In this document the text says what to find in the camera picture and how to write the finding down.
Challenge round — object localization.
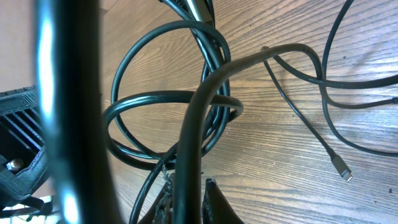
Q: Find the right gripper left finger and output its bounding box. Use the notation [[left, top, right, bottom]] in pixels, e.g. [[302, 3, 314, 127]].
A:
[[138, 173, 174, 224]]

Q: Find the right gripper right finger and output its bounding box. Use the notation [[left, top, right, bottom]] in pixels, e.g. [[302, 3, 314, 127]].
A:
[[202, 179, 243, 224]]

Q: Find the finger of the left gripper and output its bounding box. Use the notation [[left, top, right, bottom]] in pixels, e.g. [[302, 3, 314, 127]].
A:
[[1, 86, 50, 218]]

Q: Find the thick black USB cable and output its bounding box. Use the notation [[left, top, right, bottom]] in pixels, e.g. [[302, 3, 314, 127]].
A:
[[102, 0, 326, 224]]

